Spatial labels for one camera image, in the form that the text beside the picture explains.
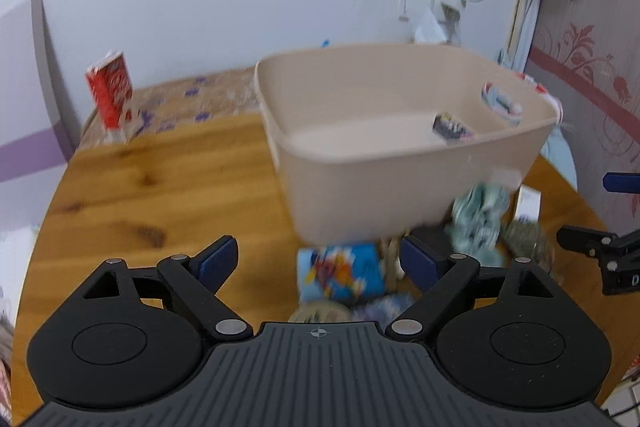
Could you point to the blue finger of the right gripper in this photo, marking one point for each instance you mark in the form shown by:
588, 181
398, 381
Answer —
622, 182

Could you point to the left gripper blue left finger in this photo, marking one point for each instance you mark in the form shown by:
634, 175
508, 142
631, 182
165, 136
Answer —
195, 280

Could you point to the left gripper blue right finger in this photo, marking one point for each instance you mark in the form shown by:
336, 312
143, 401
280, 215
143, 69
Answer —
444, 278

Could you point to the colourful cartoon card box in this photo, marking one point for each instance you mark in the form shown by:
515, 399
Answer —
451, 129

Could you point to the green fabric scrunchie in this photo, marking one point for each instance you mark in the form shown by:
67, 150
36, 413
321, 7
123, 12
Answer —
476, 223

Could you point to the light blue blanket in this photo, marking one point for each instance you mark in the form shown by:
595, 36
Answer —
557, 151

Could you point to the blue cartoon tissue pack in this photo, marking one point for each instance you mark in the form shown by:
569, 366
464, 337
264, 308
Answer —
343, 273

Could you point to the white medicine box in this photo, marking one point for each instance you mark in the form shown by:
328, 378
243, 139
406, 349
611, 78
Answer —
527, 205

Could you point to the beige plastic storage bin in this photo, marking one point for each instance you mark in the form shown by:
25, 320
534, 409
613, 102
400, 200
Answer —
350, 132

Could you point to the red white milk carton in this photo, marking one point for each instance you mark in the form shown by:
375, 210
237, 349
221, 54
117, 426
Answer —
112, 92

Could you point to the white purple headboard panel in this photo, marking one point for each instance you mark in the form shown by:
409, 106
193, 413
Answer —
35, 147

